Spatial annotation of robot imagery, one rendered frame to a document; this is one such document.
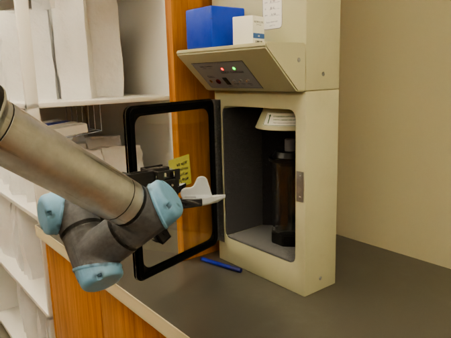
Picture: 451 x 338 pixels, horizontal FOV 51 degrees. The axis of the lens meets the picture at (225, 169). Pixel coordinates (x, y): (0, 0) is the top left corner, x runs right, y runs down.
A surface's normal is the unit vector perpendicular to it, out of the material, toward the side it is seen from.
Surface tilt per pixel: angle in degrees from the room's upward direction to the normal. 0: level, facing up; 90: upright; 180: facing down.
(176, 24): 90
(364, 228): 90
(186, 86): 90
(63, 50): 102
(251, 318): 0
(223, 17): 90
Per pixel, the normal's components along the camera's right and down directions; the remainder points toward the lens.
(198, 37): -0.78, 0.15
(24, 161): 0.38, 0.65
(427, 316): -0.03, -0.98
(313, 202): 0.62, 0.14
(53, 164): 0.64, 0.37
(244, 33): -0.55, 0.18
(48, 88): 0.29, 0.33
